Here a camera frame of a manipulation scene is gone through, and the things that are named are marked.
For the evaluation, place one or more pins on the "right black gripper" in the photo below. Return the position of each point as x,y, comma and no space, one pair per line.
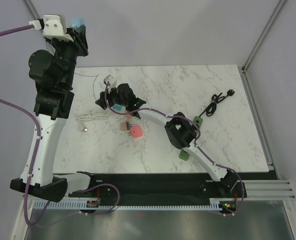
101,101

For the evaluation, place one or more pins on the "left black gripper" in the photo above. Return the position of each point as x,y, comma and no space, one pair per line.
80,42

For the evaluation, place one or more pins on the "light blue plug adapter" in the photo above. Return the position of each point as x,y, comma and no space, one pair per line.
76,22

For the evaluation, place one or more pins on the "beige plug adapter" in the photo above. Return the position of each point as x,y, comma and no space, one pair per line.
125,126

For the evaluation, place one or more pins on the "red plug adapter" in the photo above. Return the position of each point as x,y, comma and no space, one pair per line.
135,131

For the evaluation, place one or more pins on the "teal power strip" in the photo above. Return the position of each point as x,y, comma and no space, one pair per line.
118,108

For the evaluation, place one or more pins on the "white triangular socket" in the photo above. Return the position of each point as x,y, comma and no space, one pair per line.
180,107

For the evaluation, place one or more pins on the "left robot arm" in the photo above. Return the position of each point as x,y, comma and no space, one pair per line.
53,75

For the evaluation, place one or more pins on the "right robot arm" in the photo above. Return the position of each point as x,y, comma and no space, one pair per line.
182,133

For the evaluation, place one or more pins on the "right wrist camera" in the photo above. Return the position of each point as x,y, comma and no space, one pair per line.
110,81

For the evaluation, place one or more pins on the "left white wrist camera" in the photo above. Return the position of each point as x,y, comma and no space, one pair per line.
53,27

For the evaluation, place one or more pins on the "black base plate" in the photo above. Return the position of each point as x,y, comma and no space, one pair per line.
173,183

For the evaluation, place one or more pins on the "white slotted cable duct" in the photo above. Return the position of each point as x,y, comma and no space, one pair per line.
84,204

